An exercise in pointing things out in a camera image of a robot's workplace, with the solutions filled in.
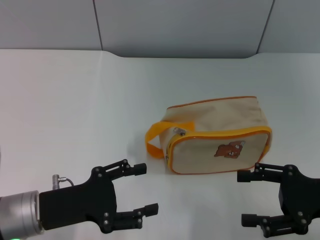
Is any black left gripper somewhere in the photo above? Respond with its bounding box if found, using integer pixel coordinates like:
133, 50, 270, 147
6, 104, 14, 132
39, 158, 160, 235

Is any silver cable connector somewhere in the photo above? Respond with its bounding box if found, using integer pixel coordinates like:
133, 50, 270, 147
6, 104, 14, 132
51, 174, 76, 191

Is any beige food bag orange trim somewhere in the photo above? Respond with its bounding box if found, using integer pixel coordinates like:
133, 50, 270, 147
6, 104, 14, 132
144, 95, 273, 176

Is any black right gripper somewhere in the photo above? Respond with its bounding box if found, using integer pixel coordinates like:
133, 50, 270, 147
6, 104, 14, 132
236, 162, 320, 238

